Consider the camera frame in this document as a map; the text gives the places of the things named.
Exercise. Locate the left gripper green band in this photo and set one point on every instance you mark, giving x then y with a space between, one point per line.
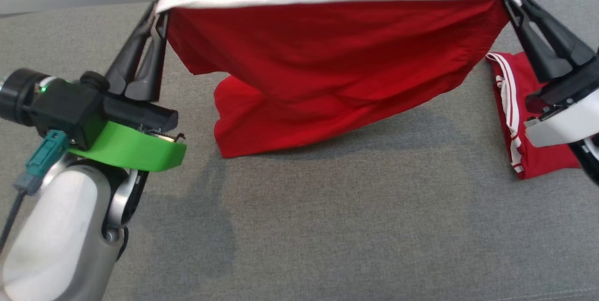
135 149

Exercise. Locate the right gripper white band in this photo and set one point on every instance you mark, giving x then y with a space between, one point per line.
571 118

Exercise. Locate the grey fabric sofa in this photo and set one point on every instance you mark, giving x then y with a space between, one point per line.
327 226

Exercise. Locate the red jersey with white stripes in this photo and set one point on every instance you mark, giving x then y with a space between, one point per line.
543 160

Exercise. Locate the red shorts with white waistband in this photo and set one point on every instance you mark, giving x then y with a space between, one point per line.
327 67

